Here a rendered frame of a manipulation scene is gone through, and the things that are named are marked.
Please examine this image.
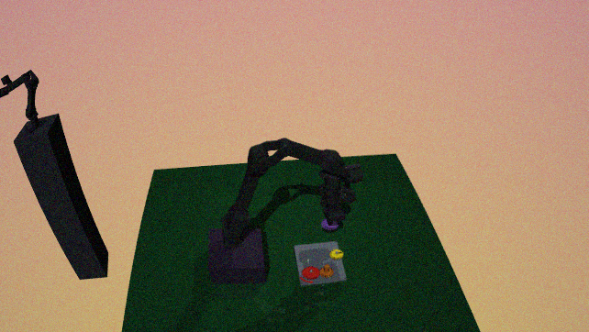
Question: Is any purple gear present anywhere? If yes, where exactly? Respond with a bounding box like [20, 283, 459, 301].
[321, 219, 339, 231]

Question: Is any yellow gear with black stripe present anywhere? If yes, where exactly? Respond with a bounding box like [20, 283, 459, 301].
[329, 249, 344, 260]

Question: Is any red gear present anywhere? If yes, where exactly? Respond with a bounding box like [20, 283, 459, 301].
[302, 266, 320, 280]

